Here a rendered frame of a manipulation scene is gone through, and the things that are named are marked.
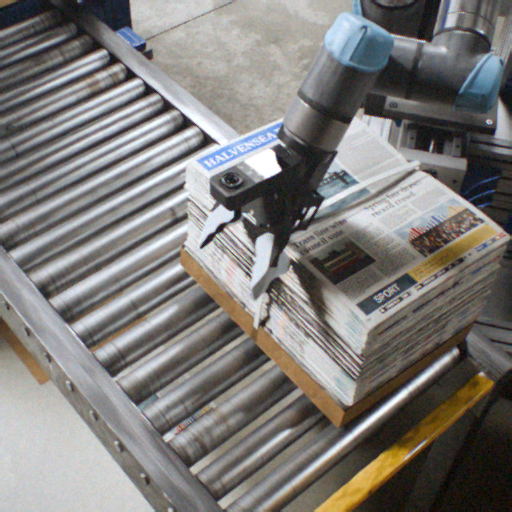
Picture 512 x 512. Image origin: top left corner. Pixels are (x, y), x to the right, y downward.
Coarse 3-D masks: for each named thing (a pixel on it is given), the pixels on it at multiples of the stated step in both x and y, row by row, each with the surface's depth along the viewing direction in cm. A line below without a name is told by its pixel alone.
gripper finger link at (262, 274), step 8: (264, 240) 100; (272, 240) 99; (256, 248) 101; (264, 248) 100; (264, 256) 100; (280, 256) 102; (288, 256) 104; (256, 264) 101; (264, 264) 100; (280, 264) 103; (288, 264) 104; (256, 272) 101; (264, 272) 100; (272, 272) 100; (280, 272) 103; (256, 280) 101; (264, 280) 100; (256, 288) 101; (264, 288) 101; (256, 296) 102
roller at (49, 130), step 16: (96, 96) 163; (112, 96) 163; (128, 96) 165; (144, 96) 167; (64, 112) 159; (80, 112) 160; (96, 112) 161; (112, 112) 164; (32, 128) 156; (48, 128) 157; (64, 128) 158; (0, 144) 153; (16, 144) 153; (32, 144) 155; (0, 160) 152
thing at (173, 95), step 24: (48, 0) 185; (72, 0) 185; (96, 24) 179; (96, 48) 177; (120, 48) 173; (144, 72) 168; (168, 96) 163; (192, 96) 164; (192, 120) 159; (216, 120) 159; (480, 336) 127; (480, 360) 125; (504, 360) 125; (456, 384) 132; (504, 384) 128; (480, 408) 130
